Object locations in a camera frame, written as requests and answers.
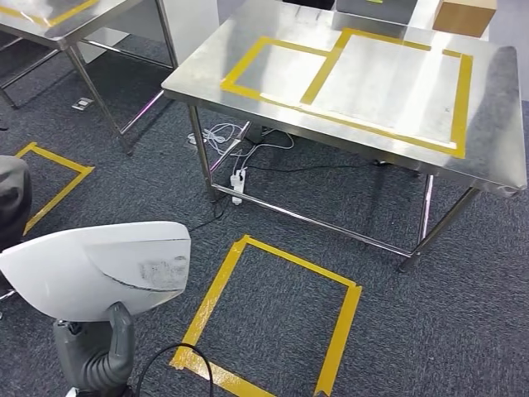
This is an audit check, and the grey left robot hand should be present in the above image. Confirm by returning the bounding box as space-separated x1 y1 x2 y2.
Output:
52 301 135 393

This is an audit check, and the white plastic car part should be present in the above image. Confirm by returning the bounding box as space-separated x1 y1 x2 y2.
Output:
0 221 192 323

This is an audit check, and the steel workbench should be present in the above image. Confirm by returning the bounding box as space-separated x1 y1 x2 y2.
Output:
161 0 527 274
0 0 178 156

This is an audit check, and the black fabric object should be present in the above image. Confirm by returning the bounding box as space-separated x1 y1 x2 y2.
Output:
0 155 33 253

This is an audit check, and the white power strip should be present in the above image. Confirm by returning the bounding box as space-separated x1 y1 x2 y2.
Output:
229 168 247 207

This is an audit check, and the white desk panel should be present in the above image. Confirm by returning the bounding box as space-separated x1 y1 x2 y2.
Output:
76 0 220 65

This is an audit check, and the white table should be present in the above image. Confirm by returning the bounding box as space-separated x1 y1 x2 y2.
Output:
407 0 491 42

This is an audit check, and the brown cardboard box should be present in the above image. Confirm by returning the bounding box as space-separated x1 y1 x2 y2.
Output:
432 0 498 39

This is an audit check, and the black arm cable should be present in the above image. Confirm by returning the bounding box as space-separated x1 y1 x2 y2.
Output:
135 343 214 397

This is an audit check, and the white cable bundle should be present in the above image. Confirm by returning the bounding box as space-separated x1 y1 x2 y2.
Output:
188 121 295 171

